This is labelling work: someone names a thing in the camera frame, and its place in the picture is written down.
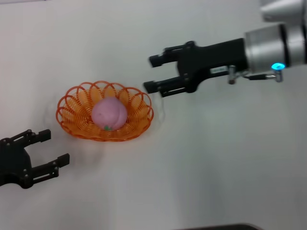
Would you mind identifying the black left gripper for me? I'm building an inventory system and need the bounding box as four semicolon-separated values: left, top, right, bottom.
0;129;71;189

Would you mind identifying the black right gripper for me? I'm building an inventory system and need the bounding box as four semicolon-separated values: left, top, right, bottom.
143;38;249;98

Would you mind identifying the orange plastic woven basket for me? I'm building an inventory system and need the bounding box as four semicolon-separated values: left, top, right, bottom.
56;80;154;142

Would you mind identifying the right gripper connector cable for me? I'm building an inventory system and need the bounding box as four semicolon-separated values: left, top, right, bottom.
227;65;283;85

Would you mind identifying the dark rounded robot base edge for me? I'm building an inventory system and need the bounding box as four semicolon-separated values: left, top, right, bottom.
186;223;262;230

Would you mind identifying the pink toy peach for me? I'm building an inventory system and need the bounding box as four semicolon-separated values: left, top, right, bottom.
91;97;128;131

